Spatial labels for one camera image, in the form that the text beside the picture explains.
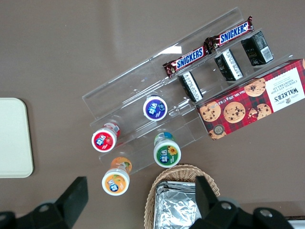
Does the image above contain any white rectangular snack tray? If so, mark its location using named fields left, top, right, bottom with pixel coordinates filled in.
left=285, top=216, right=305, bottom=229

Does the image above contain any beige rectangular tray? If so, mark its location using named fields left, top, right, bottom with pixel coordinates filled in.
left=0, top=97, right=34, bottom=178

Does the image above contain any orange lid gum jar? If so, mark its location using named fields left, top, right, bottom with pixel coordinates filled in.
left=102, top=156, right=132, bottom=196

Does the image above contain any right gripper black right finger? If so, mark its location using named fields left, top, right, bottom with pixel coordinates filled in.
left=189, top=176, right=295, bottom=229

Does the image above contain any clear acrylic stepped display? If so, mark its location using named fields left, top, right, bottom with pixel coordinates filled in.
left=81, top=7, right=296, bottom=176

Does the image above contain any small black box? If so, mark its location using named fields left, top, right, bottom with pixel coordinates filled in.
left=178, top=71, right=203, bottom=103
left=240, top=31, right=274, bottom=67
left=214, top=49, right=244, bottom=82

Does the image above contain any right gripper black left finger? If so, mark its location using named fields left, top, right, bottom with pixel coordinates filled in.
left=0, top=177, right=89, bottom=229

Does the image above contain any light tan wicker basket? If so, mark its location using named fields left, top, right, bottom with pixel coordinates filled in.
left=143, top=164, right=220, bottom=229

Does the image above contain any blue lid gum jar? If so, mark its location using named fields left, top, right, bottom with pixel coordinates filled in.
left=142, top=94, right=168, bottom=122

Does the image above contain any red lid gum jar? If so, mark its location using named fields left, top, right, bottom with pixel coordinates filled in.
left=91, top=122, right=121, bottom=153

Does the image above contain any red Walkers cookie box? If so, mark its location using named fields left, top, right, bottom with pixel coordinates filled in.
left=195, top=58, right=305, bottom=141

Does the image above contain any green lid gum jar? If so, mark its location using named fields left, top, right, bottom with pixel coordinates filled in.
left=153, top=132, right=182, bottom=168

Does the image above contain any Snickers chocolate bar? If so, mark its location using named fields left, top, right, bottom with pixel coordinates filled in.
left=163, top=45, right=210, bottom=78
left=204, top=16, right=254, bottom=51

